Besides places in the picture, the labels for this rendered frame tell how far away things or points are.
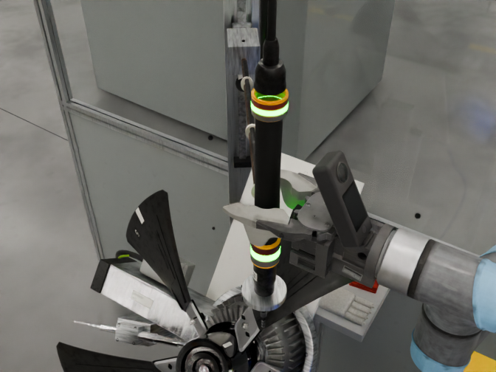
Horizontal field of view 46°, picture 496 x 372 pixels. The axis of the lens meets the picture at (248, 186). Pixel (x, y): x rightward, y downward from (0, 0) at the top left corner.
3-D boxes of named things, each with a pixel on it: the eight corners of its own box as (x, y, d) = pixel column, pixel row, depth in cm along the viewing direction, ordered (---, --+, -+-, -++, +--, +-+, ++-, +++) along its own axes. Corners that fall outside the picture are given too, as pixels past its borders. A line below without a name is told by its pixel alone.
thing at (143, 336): (208, 353, 123) (77, 325, 137) (209, 342, 123) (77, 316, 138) (203, 355, 121) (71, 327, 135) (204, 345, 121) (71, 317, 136)
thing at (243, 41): (226, 56, 139) (226, 22, 133) (256, 54, 139) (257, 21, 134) (228, 78, 131) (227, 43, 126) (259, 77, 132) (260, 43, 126)
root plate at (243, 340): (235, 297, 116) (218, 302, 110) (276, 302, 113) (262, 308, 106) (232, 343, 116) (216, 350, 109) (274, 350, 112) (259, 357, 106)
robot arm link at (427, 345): (490, 345, 80) (514, 294, 73) (445, 397, 74) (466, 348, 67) (441, 311, 85) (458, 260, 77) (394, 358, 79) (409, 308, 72)
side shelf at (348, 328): (286, 237, 187) (287, 231, 185) (393, 283, 173) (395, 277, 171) (247, 287, 172) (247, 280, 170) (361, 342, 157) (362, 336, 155)
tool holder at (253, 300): (239, 268, 95) (239, 225, 89) (283, 266, 96) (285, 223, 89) (242, 313, 88) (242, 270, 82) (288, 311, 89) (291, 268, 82)
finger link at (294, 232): (254, 237, 73) (324, 246, 72) (254, 228, 72) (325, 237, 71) (260, 211, 76) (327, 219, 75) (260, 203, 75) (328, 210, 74)
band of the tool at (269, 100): (249, 104, 71) (249, 83, 69) (285, 103, 71) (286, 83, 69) (252, 125, 67) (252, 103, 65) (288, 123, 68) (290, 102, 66)
